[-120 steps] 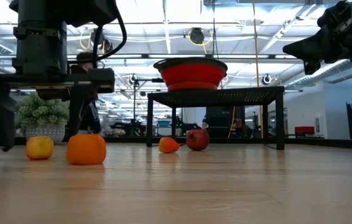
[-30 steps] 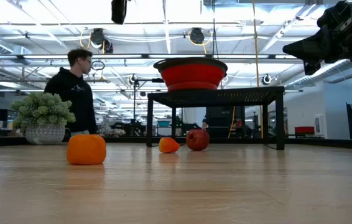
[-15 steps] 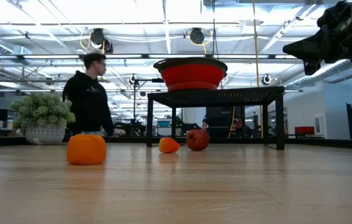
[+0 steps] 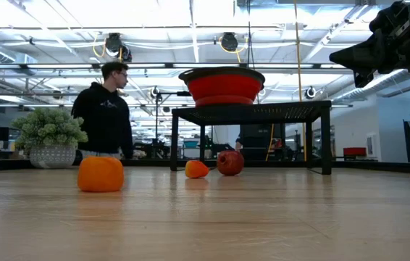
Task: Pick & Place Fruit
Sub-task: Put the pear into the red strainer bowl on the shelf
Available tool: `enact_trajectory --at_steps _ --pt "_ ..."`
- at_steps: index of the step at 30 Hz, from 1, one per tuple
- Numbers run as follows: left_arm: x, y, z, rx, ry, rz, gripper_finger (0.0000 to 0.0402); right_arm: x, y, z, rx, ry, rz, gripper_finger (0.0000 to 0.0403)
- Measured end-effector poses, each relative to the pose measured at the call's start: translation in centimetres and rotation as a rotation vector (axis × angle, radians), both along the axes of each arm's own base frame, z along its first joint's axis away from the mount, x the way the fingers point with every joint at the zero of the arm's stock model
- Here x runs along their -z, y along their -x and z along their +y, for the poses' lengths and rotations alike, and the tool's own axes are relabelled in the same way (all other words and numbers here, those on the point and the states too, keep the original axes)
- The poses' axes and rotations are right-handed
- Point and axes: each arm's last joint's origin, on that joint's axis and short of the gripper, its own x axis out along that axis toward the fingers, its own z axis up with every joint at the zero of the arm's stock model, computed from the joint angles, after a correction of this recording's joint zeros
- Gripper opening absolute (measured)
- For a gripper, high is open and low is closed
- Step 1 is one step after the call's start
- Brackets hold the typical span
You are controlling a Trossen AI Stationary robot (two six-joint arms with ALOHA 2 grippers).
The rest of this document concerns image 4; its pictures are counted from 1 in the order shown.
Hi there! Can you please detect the orange mandarin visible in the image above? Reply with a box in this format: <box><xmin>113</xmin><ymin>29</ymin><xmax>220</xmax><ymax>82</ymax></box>
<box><xmin>77</xmin><ymin>155</ymin><xmax>125</xmax><ymax>193</ymax></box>

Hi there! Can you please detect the small orange-yellow toy fruit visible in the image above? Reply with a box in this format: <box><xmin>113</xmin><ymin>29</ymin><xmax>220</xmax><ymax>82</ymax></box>
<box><xmin>185</xmin><ymin>159</ymin><xmax>216</xmax><ymax>179</ymax></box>

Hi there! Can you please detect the potted green succulent plant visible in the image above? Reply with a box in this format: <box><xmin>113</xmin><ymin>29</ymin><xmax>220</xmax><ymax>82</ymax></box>
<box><xmin>10</xmin><ymin>107</ymin><xmax>89</xmax><ymax>170</ymax></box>

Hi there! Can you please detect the bright red pomegranate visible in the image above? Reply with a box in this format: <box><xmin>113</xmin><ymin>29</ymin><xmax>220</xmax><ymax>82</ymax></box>
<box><xmin>216</xmin><ymin>149</ymin><xmax>246</xmax><ymax>177</ymax></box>

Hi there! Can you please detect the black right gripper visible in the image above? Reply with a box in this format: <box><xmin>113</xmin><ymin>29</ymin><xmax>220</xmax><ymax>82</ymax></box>
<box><xmin>329</xmin><ymin>0</ymin><xmax>410</xmax><ymax>88</ymax></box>

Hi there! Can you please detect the red collapsible colander bowl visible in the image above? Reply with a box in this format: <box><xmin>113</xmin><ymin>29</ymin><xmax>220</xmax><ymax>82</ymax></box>
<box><xmin>178</xmin><ymin>65</ymin><xmax>266</xmax><ymax>107</ymax></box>

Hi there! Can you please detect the black aluminium table frame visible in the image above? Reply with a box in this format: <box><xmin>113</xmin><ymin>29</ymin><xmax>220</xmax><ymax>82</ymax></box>
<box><xmin>0</xmin><ymin>158</ymin><xmax>410</xmax><ymax>175</ymax></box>

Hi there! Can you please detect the black display screen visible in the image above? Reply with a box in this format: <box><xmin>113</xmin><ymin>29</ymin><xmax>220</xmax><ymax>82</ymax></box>
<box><xmin>240</xmin><ymin>123</ymin><xmax>285</xmax><ymax>139</ymax></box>

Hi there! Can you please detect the black perforated metal shelf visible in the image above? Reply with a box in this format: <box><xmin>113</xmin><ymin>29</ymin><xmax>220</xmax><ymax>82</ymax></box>
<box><xmin>171</xmin><ymin>99</ymin><xmax>332</xmax><ymax>175</ymax></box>

